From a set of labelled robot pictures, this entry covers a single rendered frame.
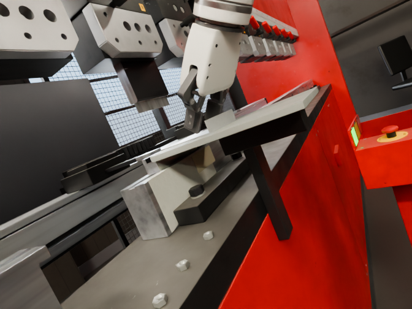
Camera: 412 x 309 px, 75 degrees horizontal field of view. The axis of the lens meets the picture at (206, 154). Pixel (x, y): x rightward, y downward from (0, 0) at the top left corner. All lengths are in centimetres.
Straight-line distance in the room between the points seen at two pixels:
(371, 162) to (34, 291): 79
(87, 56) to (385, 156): 74
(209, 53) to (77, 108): 75
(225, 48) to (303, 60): 220
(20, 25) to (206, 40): 22
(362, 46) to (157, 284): 435
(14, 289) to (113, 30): 37
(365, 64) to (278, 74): 208
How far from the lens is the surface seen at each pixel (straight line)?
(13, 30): 39
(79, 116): 108
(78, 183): 68
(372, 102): 459
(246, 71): 272
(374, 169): 87
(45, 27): 42
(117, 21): 52
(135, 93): 52
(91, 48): 51
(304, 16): 263
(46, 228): 64
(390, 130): 87
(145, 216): 46
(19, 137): 96
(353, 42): 453
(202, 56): 41
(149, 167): 50
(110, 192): 72
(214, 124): 45
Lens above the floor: 103
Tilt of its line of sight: 7 degrees down
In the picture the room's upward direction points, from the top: 23 degrees counter-clockwise
